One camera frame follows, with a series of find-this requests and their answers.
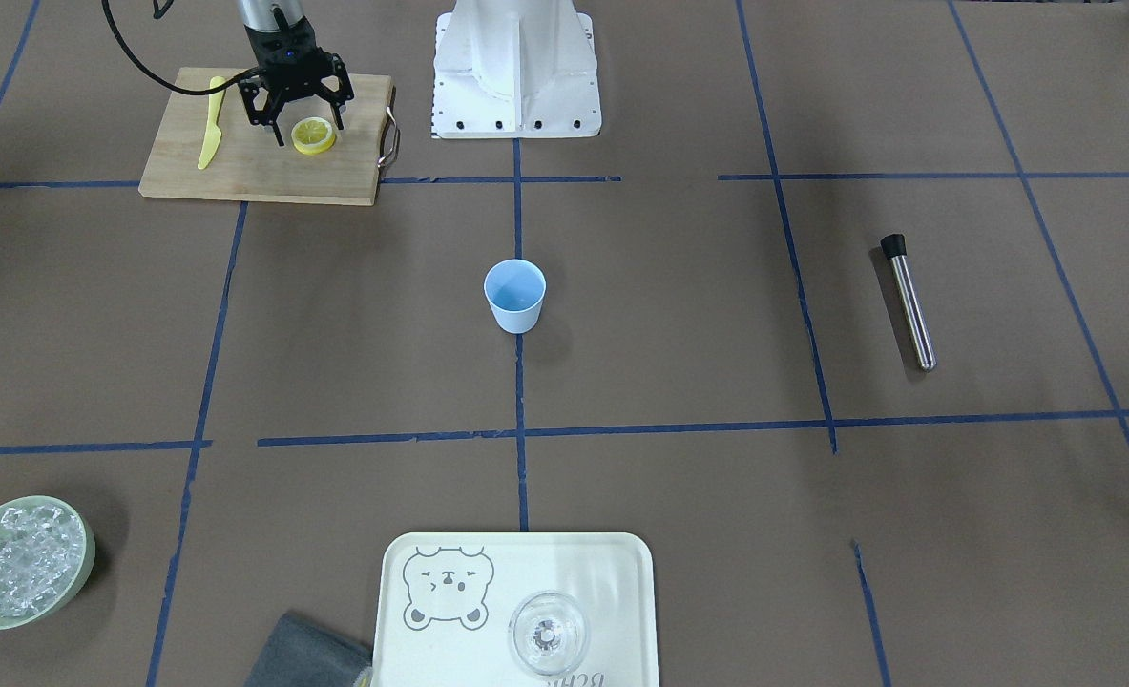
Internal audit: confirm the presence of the yellow plastic knife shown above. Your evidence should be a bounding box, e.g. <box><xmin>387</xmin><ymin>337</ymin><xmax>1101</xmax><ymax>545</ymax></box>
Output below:
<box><xmin>196</xmin><ymin>74</ymin><xmax>227</xmax><ymax>171</ymax></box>

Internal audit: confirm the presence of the clear wine glass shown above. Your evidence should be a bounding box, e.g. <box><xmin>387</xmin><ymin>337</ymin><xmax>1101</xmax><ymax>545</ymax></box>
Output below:
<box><xmin>508</xmin><ymin>591</ymin><xmax>592</xmax><ymax>678</ymax></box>

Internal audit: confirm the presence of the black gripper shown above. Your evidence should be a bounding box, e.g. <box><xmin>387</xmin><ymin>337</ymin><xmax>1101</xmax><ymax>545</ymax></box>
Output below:
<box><xmin>240</xmin><ymin>23</ymin><xmax>351</xmax><ymax>147</ymax></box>

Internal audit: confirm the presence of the light blue paper cup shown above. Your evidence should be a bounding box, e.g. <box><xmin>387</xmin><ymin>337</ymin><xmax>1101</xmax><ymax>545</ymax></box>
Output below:
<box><xmin>484</xmin><ymin>259</ymin><xmax>546</xmax><ymax>335</ymax></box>

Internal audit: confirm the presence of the cream bear serving tray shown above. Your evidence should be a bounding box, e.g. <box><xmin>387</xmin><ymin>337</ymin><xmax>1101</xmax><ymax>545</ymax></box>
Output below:
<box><xmin>371</xmin><ymin>532</ymin><xmax>660</xmax><ymax>686</ymax></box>

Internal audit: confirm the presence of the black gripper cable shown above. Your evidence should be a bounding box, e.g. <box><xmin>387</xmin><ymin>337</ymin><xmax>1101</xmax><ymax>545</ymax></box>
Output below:
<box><xmin>100</xmin><ymin>0</ymin><xmax>259</xmax><ymax>96</ymax></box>

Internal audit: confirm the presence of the grey folded cloth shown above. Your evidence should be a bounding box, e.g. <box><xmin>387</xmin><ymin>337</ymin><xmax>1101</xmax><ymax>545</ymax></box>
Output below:
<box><xmin>245</xmin><ymin>613</ymin><xmax>375</xmax><ymax>686</ymax></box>

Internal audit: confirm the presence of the green bowl of ice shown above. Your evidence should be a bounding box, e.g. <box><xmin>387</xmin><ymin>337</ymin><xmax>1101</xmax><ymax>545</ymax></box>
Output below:
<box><xmin>0</xmin><ymin>495</ymin><xmax>96</xmax><ymax>631</ymax></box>

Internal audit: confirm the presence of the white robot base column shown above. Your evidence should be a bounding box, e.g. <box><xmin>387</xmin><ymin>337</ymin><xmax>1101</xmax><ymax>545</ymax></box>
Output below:
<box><xmin>430</xmin><ymin>1</ymin><xmax>603</xmax><ymax>139</ymax></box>

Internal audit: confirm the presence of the steel muddler black tip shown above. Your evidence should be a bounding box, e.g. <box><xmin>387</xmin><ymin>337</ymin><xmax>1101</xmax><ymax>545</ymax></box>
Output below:
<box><xmin>881</xmin><ymin>232</ymin><xmax>936</xmax><ymax>371</ymax></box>

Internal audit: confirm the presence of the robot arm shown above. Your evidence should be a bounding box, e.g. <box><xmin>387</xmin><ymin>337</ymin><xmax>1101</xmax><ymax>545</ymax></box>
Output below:
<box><xmin>238</xmin><ymin>1</ymin><xmax>355</xmax><ymax>146</ymax></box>

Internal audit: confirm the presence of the yellow lemon slice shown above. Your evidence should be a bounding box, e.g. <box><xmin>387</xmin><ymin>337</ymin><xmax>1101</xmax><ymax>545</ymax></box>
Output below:
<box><xmin>292</xmin><ymin>116</ymin><xmax>336</xmax><ymax>156</ymax></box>

